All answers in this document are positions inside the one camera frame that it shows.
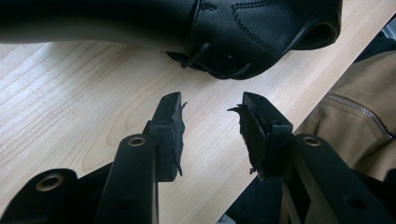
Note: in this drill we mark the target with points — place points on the black leather shoe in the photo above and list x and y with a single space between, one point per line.
236 34

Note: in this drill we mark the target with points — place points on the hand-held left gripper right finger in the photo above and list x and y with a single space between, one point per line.
258 140

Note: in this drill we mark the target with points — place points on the tan zippered bag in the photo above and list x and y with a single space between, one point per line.
355 115

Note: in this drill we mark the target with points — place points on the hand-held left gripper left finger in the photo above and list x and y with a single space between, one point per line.
166 137

